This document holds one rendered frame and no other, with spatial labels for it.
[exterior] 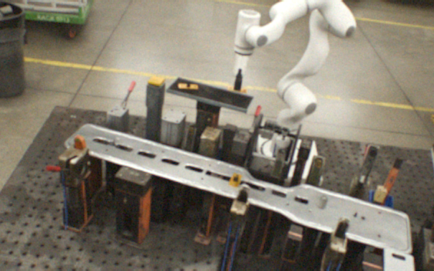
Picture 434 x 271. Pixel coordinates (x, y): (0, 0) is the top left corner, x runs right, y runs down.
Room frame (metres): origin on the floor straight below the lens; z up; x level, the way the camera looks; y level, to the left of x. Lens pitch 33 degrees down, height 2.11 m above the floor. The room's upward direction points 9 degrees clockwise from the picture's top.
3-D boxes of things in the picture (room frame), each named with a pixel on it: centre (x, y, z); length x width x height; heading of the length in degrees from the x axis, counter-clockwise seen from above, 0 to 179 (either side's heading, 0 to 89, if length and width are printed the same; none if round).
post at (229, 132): (1.63, -0.05, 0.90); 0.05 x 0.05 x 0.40; 77
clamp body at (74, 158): (1.35, 0.52, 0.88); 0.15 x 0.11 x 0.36; 167
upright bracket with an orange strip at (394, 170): (1.43, -0.68, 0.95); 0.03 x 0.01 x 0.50; 77
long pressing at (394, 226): (1.40, -0.08, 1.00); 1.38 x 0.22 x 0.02; 77
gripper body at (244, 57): (1.75, -0.06, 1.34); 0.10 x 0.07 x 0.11; 177
